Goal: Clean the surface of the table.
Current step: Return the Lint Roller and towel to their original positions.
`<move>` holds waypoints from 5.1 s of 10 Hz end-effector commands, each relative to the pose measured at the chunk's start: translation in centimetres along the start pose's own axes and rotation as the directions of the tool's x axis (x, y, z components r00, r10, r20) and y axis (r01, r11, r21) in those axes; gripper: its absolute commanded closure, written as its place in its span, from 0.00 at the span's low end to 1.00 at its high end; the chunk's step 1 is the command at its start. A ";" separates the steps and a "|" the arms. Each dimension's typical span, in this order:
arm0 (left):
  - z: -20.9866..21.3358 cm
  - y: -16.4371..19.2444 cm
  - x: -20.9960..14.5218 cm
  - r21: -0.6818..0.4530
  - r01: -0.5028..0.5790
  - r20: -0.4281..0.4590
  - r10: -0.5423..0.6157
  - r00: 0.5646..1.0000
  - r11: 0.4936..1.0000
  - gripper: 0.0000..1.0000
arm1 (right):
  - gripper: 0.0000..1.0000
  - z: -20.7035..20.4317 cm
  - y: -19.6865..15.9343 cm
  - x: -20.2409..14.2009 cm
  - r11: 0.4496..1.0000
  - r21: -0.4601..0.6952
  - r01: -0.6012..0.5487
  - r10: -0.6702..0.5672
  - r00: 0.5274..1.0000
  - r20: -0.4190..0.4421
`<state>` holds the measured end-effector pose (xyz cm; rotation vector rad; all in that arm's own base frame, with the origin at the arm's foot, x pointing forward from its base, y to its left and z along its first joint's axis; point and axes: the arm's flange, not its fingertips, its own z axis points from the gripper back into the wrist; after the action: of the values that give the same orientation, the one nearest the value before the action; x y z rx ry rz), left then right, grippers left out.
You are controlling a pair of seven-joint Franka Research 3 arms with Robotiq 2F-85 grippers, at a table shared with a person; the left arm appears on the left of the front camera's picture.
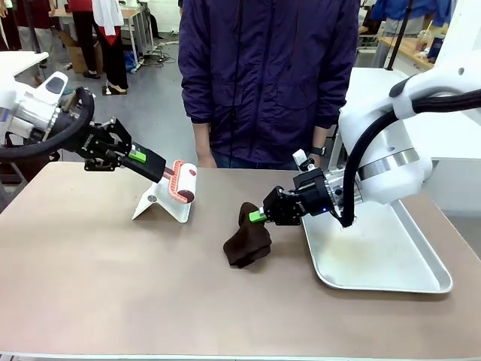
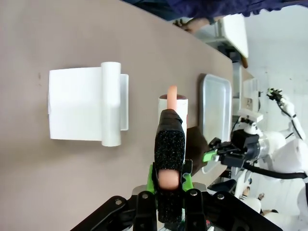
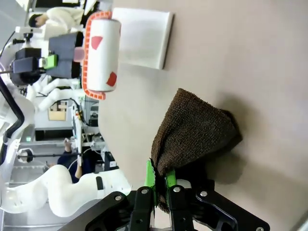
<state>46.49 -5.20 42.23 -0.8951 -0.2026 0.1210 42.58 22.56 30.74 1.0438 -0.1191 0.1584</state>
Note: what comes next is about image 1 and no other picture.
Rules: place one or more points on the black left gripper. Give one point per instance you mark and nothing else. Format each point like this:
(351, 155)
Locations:
(92, 143)

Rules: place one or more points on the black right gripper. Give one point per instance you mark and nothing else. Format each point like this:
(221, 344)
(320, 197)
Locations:
(312, 192)

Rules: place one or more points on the dark brown cloth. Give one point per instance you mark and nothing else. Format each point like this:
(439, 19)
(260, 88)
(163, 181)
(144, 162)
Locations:
(248, 248)

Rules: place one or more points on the pink white lint roller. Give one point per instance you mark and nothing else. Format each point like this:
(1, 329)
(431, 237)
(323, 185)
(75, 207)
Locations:
(186, 180)

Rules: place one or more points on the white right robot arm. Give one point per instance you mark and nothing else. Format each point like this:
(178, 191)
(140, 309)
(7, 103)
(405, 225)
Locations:
(383, 176)

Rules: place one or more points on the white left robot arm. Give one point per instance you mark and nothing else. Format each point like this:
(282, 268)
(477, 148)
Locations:
(30, 109)

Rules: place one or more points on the person's left forearm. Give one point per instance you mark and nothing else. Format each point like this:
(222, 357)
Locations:
(320, 136)

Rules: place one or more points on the person's right forearm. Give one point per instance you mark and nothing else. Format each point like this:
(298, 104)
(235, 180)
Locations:
(201, 133)

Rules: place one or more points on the person's right hand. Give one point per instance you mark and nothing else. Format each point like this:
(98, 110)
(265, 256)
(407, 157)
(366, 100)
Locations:
(204, 157)

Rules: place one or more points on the white folded roller stand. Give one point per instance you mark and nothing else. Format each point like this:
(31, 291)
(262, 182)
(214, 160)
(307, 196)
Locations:
(150, 205)

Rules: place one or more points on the blue jeans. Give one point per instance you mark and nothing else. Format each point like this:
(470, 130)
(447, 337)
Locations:
(255, 163)

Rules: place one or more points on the black wrist watch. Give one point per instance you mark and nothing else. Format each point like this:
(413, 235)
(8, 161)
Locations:
(318, 150)

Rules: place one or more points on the blue plastic bag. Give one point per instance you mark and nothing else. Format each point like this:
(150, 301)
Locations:
(130, 60)

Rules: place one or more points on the person with white cloth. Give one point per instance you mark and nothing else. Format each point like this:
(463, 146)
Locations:
(112, 56)

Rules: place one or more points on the brown cardboard box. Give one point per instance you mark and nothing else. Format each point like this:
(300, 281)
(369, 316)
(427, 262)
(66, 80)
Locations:
(75, 60)

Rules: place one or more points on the silver metal tray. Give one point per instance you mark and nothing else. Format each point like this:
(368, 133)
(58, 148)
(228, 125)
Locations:
(376, 263)

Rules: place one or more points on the person in red top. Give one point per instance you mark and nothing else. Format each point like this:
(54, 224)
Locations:
(83, 37)

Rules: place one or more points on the wooden table white legs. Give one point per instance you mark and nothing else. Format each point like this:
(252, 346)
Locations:
(127, 14)

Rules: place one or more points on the purple jacket torso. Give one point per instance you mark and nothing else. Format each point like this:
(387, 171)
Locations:
(263, 67)

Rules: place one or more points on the black upright pole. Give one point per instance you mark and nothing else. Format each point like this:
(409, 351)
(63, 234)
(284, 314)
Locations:
(34, 26)

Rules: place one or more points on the person in maroon top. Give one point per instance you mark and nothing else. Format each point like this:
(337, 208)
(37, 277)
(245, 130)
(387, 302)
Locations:
(43, 15)

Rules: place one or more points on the light wooden work table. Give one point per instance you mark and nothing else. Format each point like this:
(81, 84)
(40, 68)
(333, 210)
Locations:
(406, 49)

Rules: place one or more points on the black slanted stand pole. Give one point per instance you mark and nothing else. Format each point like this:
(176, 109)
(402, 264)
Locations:
(398, 37)

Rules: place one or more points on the clear plastic drink cup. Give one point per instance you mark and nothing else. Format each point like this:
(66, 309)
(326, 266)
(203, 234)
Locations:
(422, 43)

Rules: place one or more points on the dark blue can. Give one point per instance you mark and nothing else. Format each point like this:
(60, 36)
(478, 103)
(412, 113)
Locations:
(436, 49)

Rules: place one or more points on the person in blue jacket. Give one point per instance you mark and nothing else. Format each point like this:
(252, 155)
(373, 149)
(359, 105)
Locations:
(394, 9)

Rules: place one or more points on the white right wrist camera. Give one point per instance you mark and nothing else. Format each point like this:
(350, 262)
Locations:
(301, 158)

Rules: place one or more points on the dark support frame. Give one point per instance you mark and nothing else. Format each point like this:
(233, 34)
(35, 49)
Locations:
(22, 169)

